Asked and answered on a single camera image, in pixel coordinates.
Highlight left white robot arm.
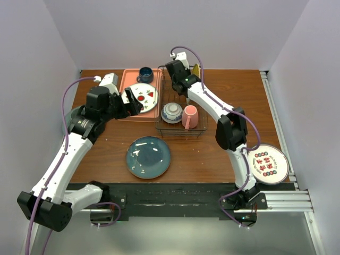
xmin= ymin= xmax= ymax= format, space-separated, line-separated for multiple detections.
xmin=17 ymin=86 xmax=143 ymax=232

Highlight grey green saucer plate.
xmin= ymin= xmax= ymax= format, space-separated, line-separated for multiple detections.
xmin=61 ymin=106 xmax=80 ymax=135

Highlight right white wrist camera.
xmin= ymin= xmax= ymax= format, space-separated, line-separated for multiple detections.
xmin=170 ymin=52 xmax=190 ymax=70

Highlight dark teal plate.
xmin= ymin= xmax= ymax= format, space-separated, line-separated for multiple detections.
xmin=126 ymin=136 xmax=171 ymax=180

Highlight blue white porcelain bowl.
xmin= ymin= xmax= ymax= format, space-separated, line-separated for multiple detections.
xmin=161 ymin=103 xmax=183 ymax=124

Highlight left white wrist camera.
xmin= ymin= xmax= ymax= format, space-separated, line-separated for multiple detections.
xmin=93 ymin=73 xmax=119 ymax=95

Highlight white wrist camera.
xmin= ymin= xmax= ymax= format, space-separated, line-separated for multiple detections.
xmin=93 ymin=73 xmax=119 ymax=95
xmin=170 ymin=52 xmax=190 ymax=70

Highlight black wire dish rack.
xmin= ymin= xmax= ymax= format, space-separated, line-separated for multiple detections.
xmin=156 ymin=65 xmax=208 ymax=137

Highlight dark blue mug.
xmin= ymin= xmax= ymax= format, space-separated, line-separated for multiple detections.
xmin=137 ymin=67 xmax=154 ymax=84

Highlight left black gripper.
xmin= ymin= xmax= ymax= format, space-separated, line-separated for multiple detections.
xmin=101 ymin=88 xmax=143 ymax=123

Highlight pink plastic tray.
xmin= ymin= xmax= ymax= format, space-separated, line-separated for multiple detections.
xmin=119 ymin=69 xmax=162 ymax=122

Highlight pink ceramic mug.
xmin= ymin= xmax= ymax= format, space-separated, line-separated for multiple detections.
xmin=181 ymin=105 xmax=199 ymax=130

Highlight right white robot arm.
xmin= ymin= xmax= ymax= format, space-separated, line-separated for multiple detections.
xmin=165 ymin=60 xmax=261 ymax=209

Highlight white watermelon pattern plate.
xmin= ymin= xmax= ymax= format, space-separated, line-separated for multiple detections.
xmin=129 ymin=83 xmax=158 ymax=114

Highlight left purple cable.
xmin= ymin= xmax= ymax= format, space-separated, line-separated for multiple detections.
xmin=25 ymin=76 xmax=96 ymax=255

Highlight yellow woven bamboo plate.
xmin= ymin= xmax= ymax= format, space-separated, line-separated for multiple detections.
xmin=192 ymin=63 xmax=201 ymax=78

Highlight aluminium frame rail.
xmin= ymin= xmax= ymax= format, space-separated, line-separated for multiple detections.
xmin=259 ymin=71 xmax=326 ymax=254

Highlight white plate red characters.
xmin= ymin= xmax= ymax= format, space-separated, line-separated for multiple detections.
xmin=248 ymin=144 xmax=290 ymax=185

